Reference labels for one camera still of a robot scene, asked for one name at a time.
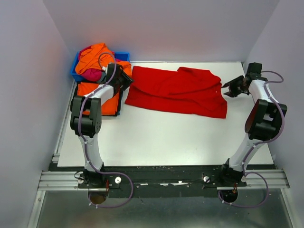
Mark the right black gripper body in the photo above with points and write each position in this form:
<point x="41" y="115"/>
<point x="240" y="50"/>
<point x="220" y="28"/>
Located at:
<point x="239" y="87"/>

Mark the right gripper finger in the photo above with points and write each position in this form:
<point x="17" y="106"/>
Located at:
<point x="233" y="93"/>
<point x="236" y="82"/>

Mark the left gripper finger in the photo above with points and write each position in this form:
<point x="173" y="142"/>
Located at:
<point x="121" y="86"/>
<point x="126" y="78"/>

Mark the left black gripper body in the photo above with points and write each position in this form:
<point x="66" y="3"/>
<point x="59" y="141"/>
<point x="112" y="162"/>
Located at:
<point x="120" y="78"/>

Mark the red t shirt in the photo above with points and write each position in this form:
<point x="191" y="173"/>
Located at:
<point x="184" y="91"/>

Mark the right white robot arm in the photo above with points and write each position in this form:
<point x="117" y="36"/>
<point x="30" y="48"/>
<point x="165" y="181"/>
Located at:
<point x="263" y="125"/>

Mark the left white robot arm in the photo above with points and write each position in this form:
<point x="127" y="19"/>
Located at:
<point x="86" y="119"/>

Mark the black tray under stack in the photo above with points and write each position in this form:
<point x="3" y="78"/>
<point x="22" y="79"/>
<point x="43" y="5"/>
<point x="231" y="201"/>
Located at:
<point x="120" y="99"/>

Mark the grey crumpled garment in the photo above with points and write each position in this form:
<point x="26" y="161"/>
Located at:
<point x="102" y="78"/>

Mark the blue plastic bin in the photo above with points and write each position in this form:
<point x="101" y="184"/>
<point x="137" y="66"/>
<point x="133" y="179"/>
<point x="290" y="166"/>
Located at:
<point x="119" y="56"/>

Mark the folded orange t shirt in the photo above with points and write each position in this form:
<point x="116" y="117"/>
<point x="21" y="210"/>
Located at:
<point x="109" y="102"/>

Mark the crumpled orange t shirt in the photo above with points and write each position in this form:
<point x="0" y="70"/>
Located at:
<point x="98" y="57"/>

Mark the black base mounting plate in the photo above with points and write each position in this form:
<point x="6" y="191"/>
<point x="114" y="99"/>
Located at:
<point x="165" y="181"/>

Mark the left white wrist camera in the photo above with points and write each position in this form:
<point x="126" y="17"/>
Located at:
<point x="105" y="69"/>

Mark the aluminium extrusion rail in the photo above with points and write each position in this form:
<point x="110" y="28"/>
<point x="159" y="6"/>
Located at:
<point x="57" y="181"/>

